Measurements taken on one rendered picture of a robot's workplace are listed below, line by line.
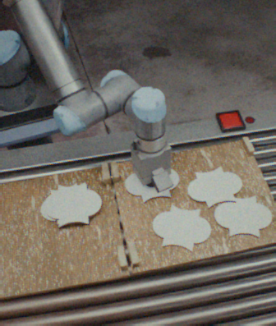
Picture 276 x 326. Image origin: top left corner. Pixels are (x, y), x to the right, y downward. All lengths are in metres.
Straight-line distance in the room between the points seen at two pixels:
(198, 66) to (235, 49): 0.32
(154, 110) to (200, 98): 1.89
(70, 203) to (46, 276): 0.20
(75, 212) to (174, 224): 0.26
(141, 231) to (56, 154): 0.38
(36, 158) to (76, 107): 0.39
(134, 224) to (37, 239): 0.25
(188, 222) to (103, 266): 0.24
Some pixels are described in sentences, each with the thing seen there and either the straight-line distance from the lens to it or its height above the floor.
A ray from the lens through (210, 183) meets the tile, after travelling 1.28.
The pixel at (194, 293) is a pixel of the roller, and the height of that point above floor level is 0.92.
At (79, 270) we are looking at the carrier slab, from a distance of 1.17.
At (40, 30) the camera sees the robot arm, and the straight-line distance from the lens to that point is 1.09.
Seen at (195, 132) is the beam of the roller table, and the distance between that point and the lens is 1.45.
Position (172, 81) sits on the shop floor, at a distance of 3.04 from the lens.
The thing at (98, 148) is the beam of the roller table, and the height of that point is 0.92.
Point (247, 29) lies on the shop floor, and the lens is 3.56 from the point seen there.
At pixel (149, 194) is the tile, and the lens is 1.26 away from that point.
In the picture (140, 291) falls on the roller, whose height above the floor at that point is 0.91.
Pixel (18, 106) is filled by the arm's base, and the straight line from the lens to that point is 1.55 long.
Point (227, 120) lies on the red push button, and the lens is 1.47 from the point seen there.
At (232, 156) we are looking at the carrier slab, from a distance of 1.37.
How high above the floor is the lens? 1.96
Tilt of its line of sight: 48 degrees down
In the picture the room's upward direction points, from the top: 4 degrees counter-clockwise
